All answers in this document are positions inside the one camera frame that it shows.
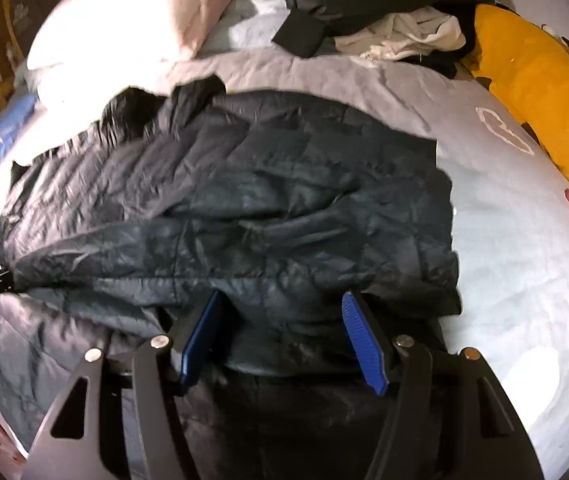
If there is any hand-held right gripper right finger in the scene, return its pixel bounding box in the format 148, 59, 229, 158
341, 290, 545, 480

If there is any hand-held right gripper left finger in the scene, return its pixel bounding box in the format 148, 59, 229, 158
22, 290, 238, 480

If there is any black puffer jacket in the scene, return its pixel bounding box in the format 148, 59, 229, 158
0, 75, 463, 480

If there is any pale blue bed sheet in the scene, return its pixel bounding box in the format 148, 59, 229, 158
0, 50, 569, 461

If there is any blue cloth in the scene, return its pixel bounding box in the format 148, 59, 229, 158
0, 92, 38, 201

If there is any yellow pillow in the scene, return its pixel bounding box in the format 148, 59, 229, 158
459, 2, 569, 208

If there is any white pillow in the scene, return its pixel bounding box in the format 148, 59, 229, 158
27, 0, 262, 71

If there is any cream cloth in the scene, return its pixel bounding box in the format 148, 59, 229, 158
335, 6, 468, 63

